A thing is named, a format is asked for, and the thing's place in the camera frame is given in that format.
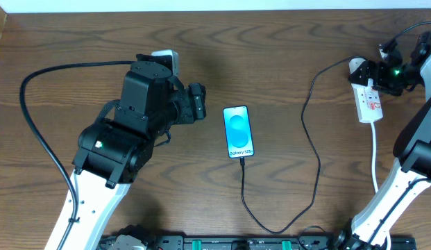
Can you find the white power strip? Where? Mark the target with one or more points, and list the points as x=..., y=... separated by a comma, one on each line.
x=367, y=102

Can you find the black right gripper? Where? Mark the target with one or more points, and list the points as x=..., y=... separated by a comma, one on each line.
x=369, y=71

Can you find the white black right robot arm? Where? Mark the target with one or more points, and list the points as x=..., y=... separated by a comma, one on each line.
x=411, y=171

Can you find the blue Galaxy smartphone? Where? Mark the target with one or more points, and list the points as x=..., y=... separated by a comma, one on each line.
x=238, y=132

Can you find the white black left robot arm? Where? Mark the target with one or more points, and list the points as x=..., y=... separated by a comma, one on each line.
x=121, y=141

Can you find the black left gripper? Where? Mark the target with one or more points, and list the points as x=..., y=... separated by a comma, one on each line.
x=196, y=101

